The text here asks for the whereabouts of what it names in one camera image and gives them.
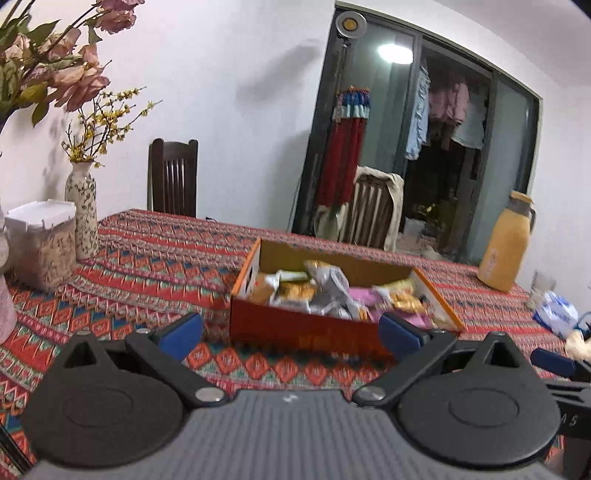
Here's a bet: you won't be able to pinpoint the yellow thermos jug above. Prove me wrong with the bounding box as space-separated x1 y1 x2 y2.
476 190 537 292

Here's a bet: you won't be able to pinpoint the brown slatted wooden chair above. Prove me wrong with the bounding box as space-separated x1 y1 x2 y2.
344 167 398 250

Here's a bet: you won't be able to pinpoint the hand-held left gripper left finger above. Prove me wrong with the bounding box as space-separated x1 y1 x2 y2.
50 312 229 409

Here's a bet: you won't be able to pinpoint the round lamp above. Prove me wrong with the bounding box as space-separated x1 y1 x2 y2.
335 10 368 40

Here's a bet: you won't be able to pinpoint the pink artificial flowers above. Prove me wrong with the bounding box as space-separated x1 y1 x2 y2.
0 0 146 134

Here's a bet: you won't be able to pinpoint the dark wooden chair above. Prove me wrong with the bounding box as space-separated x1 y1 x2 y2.
147 137 199 217

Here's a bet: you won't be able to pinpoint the orange cardboard box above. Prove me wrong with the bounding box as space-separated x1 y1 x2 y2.
229 237 465 358

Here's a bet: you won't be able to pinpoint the orange spicy strip packet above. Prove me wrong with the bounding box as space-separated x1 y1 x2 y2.
374 278 428 317

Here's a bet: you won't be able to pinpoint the dark framed glass door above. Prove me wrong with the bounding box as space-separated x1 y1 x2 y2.
291 2 541 266

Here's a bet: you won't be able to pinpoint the clear seed container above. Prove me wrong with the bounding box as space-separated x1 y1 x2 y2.
4 199 78 291

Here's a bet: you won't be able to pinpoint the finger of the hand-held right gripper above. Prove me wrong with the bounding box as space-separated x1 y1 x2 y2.
530 348 578 378

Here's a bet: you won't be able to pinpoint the white blue tissue pack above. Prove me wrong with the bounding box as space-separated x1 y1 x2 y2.
533 291 579 340

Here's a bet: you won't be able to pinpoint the yellow flower sprigs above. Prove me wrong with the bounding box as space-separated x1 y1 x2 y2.
61 87 162 167

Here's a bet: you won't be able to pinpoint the cream crumpled object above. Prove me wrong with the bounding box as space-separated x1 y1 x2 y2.
566 330 591 361

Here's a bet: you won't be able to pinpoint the red blue tasselled hanging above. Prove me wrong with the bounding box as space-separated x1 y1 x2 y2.
316 87 372 208

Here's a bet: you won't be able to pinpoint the light blue hanging garment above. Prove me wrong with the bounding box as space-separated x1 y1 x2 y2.
404 67 431 161

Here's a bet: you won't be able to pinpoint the speckled ceramic vase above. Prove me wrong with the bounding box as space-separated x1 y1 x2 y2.
65 161 99 260

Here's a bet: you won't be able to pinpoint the white oat crisp packet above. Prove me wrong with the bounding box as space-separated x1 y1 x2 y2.
274 281 317 303

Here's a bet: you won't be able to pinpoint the pink hanging garment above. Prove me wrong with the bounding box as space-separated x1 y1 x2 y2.
428 78 471 125

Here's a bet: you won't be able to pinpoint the clear glass cup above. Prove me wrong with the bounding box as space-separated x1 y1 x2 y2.
526 270 557 310

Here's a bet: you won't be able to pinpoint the white hanging garment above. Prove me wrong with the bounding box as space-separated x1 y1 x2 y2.
450 106 488 149

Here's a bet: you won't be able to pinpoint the red patterned tablecloth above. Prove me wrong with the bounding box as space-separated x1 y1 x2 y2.
0 209 591 480

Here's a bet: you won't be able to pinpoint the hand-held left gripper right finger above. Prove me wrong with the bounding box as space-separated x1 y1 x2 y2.
352 311 539 409

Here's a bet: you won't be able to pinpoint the chair with draped cloth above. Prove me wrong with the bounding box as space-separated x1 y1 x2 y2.
318 165 406 252

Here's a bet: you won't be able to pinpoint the clear orange cookie packet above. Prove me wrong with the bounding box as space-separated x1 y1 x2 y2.
249 272 280 303

